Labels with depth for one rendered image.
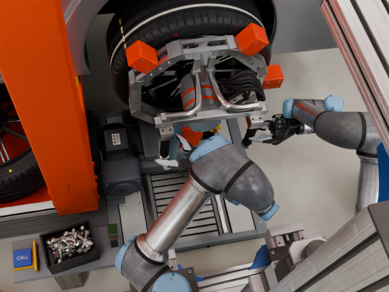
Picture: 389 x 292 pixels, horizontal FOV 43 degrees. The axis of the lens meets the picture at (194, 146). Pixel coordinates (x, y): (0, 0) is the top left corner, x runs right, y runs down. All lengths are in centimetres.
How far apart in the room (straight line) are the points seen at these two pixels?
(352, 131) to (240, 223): 123
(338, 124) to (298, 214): 132
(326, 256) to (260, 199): 68
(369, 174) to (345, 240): 98
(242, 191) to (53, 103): 55
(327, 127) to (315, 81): 172
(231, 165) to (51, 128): 53
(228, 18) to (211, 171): 68
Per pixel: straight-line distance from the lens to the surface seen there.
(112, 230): 195
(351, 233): 63
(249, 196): 135
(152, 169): 263
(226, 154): 135
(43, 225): 246
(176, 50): 179
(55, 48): 120
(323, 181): 293
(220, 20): 183
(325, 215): 286
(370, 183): 162
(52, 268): 207
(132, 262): 153
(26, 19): 112
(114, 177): 231
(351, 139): 154
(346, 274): 67
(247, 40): 184
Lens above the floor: 252
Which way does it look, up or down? 62 degrees down
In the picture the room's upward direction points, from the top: 12 degrees clockwise
